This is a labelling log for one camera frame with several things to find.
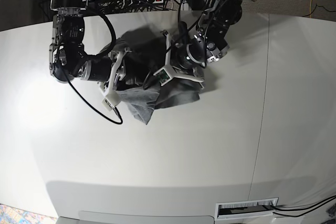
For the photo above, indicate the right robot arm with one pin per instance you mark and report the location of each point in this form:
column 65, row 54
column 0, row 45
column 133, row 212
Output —
column 67, row 57

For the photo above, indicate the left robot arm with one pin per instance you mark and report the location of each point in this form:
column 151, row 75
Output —
column 204, row 42

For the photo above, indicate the grey T-shirt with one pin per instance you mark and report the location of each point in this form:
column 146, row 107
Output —
column 145, row 95

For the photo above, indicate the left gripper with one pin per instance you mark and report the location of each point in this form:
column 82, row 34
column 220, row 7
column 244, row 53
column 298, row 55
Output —
column 190, row 56

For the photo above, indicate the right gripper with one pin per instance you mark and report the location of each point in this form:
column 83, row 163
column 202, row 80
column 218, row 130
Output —
column 99, row 71

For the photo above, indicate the table cable grommet slot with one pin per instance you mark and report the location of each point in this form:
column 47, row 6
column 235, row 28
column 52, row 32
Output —
column 245, row 209

